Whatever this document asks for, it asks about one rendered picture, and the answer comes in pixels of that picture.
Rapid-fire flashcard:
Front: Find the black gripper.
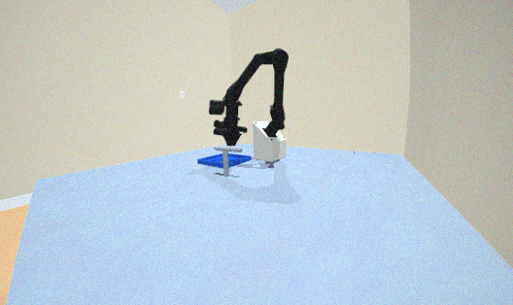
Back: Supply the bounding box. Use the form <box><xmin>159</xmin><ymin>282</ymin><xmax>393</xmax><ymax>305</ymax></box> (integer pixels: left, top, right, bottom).
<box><xmin>214</xmin><ymin>116</ymin><xmax>247</xmax><ymax>147</ymax></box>

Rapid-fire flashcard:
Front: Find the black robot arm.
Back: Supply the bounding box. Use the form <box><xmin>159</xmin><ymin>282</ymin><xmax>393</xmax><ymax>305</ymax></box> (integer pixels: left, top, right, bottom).
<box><xmin>209</xmin><ymin>49</ymin><xmax>289</xmax><ymax>137</ymax></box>

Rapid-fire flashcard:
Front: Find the grey rounded bar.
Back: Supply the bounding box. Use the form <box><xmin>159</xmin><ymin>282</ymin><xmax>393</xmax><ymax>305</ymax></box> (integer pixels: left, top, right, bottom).
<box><xmin>215</xmin><ymin>146</ymin><xmax>243</xmax><ymax>177</ymax></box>

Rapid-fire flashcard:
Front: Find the blue tray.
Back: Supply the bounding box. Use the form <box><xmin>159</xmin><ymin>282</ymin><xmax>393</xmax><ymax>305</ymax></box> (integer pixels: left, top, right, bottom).
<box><xmin>197</xmin><ymin>153</ymin><xmax>252</xmax><ymax>168</ymax></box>

